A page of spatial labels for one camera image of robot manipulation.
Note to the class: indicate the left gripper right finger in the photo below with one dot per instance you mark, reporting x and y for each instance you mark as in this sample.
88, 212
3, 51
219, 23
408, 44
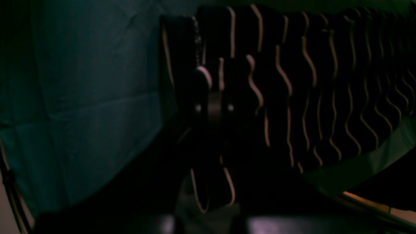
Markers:
273, 198

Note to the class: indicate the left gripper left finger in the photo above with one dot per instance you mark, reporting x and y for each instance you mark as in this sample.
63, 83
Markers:
141, 199

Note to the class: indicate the navy white striped t-shirt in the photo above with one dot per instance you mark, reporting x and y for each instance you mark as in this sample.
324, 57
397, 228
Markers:
340, 89

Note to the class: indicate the teal table cloth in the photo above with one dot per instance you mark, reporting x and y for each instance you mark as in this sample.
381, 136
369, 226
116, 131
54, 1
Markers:
80, 96

